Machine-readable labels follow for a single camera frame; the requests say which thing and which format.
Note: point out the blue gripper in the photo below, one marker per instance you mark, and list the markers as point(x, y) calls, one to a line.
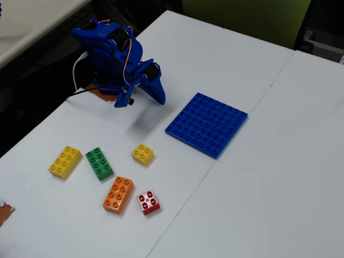
point(153, 84)

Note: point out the yellow 2x2 toy block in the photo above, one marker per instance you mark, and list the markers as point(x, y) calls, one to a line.
point(142, 155)

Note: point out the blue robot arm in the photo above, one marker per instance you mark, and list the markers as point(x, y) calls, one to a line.
point(99, 40)

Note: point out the green 2x4 toy block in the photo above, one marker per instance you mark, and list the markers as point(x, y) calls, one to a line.
point(99, 164)

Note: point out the orange 2x4 toy block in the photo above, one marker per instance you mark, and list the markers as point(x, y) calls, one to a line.
point(118, 194)

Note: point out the red 2x2 toy block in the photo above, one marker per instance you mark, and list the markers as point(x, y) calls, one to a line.
point(148, 203)

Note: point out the yellow 2x4 toy block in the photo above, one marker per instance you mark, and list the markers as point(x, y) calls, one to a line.
point(64, 162)

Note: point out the blue 8x8 studded baseplate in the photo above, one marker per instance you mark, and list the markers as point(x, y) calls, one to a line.
point(207, 126)

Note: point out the green chair back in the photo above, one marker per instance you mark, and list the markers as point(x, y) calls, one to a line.
point(242, 18)

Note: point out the white foam board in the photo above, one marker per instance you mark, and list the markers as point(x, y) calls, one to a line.
point(268, 188)
point(80, 236)

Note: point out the white desk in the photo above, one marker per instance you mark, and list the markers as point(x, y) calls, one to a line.
point(27, 24)

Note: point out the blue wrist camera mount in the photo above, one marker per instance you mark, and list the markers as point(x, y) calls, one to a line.
point(122, 99)

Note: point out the grey metal bracket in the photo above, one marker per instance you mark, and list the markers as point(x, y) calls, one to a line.
point(322, 43)

